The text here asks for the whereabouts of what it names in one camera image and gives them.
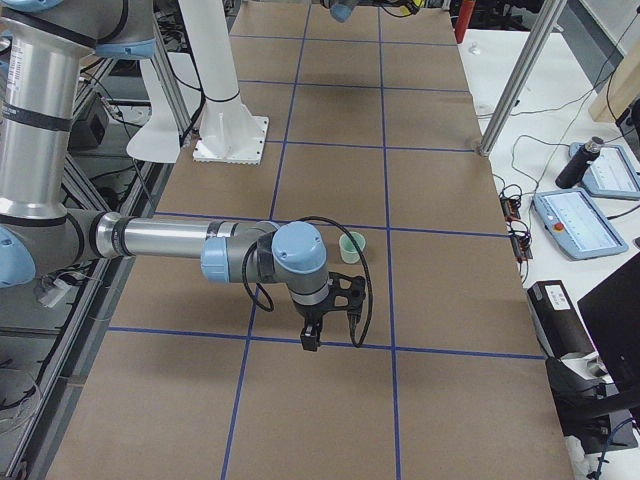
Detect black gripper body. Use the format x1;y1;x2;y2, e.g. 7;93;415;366
293;301;328;325

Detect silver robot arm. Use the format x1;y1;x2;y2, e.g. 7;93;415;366
319;0;428;23
1;1;330;351

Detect green cup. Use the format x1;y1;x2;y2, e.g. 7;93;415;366
339;231;366;264

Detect black box with label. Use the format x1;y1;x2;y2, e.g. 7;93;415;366
527;280;595;359

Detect near teach pendant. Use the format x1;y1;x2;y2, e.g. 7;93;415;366
533;188;628;260

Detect teach pendant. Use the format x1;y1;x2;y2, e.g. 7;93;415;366
533;188;628;260
575;144;639;200

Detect black water bottle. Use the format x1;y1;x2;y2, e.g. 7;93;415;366
555;136;604;189

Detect black power adapter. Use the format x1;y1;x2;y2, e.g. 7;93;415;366
68;96;108;150

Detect black monitor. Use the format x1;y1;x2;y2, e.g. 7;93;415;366
578;254;639;391

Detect far teach pendant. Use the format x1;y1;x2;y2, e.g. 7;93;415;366
575;144;639;200

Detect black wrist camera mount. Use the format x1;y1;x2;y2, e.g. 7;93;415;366
324;272;366;327

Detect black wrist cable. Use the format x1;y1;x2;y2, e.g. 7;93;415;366
240;215;373;348

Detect white camera stand pedestal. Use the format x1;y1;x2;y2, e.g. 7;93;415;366
179;0;269;165

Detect aluminium frame post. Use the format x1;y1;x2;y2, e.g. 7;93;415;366
477;0;567;157

